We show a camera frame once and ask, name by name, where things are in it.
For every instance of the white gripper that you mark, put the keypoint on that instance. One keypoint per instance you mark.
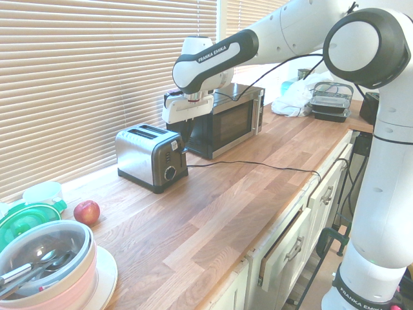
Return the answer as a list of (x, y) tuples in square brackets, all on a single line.
[(187, 109)]

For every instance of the stainless steel two-slot toaster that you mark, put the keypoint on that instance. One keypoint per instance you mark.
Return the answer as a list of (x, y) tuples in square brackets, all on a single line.
[(135, 155)]

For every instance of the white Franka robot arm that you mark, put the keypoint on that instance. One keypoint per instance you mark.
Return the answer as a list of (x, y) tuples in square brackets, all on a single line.
[(371, 193)]

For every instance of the stainless steel black microwave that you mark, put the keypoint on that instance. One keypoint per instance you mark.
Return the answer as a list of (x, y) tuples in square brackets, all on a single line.
[(232, 126)]

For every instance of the teal container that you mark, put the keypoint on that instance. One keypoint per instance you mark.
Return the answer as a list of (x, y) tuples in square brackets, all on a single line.
[(285, 87)]

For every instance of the white plastic bag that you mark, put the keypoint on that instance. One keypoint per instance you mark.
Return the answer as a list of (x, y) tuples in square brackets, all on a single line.
[(293, 100)]

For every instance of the wide beige window blind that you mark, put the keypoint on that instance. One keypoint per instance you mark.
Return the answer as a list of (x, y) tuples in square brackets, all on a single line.
[(80, 80)]

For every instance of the red apple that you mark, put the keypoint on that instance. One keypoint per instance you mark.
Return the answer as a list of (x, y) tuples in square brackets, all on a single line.
[(86, 212)]

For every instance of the white kitchen cabinet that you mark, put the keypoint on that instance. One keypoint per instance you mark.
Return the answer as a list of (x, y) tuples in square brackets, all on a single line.
[(322, 174)]

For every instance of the black plastic food container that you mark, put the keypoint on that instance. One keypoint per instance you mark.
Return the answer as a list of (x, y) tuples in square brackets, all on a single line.
[(329, 104), (334, 115)]

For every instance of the open white drawer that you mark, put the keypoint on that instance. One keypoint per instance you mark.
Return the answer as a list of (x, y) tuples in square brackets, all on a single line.
[(284, 258)]

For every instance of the white drawer front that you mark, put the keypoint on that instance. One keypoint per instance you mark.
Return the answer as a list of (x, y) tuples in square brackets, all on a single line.
[(326, 213)]

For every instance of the white dinner plate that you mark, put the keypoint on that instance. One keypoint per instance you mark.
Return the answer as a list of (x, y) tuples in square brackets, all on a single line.
[(108, 274)]

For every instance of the green clamp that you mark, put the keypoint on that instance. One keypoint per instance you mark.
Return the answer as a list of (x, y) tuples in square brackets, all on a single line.
[(332, 230)]

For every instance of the black box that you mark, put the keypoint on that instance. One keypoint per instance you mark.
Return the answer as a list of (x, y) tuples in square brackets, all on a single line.
[(368, 109)]

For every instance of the metal spoon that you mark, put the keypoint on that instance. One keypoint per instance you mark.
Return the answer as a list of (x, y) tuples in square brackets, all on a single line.
[(56, 260)]

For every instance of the clear grey-rimmed bowl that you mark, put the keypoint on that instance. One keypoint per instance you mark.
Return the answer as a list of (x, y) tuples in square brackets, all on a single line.
[(32, 239)]

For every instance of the green plastic container lid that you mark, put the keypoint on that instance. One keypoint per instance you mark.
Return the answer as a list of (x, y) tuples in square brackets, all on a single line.
[(19, 223)]

